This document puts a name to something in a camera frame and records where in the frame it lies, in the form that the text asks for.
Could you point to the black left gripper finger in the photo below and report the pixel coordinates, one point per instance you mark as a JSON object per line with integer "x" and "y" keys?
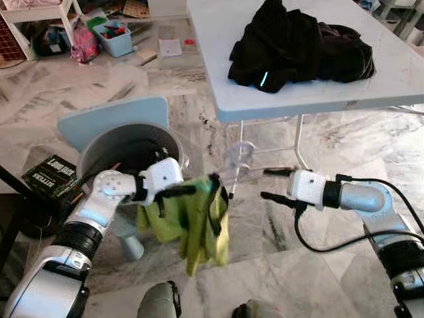
{"x": 179, "y": 191}

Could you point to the green garment with dark trim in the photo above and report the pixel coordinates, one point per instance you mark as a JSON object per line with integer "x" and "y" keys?
{"x": 179, "y": 225}

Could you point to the pale pink plastic hanger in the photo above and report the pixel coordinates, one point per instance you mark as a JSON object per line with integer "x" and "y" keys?
{"x": 252, "y": 151}

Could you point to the black garment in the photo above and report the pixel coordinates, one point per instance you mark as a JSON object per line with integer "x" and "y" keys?
{"x": 298, "y": 46}

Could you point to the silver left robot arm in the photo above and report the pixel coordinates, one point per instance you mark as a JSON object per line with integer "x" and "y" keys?
{"x": 99, "y": 199}

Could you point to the robot left leg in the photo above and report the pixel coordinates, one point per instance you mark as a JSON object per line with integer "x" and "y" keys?
{"x": 159, "y": 301}

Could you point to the robot leg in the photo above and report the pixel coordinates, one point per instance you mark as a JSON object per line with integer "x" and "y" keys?
{"x": 159, "y": 301}
{"x": 255, "y": 310}

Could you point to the robot right leg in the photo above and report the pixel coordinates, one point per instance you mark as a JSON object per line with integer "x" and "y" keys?
{"x": 255, "y": 310}

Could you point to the black printed cardboard box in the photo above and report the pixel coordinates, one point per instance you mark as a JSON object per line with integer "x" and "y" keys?
{"x": 50, "y": 173}

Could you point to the small wooden block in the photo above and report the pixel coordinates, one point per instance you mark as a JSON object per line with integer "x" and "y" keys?
{"x": 147, "y": 57}

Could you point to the white paper sheet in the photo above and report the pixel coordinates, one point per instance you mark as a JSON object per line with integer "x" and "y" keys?
{"x": 170, "y": 48}

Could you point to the light blue plastic bin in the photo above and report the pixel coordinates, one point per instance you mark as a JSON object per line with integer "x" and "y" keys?
{"x": 116, "y": 45}

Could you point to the pink bag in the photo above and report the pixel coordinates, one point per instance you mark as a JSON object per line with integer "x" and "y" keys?
{"x": 85, "y": 45}

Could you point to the black bag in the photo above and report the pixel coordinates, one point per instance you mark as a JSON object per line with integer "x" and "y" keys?
{"x": 50, "y": 41}

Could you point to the white wooden shelf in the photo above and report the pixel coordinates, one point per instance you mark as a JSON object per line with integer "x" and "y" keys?
{"x": 40, "y": 13}

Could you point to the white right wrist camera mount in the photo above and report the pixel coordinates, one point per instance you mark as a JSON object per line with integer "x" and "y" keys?
{"x": 308, "y": 189}

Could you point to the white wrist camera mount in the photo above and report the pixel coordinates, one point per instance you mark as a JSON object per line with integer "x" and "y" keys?
{"x": 308, "y": 189}
{"x": 162, "y": 175}

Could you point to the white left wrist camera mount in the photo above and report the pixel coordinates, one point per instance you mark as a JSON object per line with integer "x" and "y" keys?
{"x": 162, "y": 175}

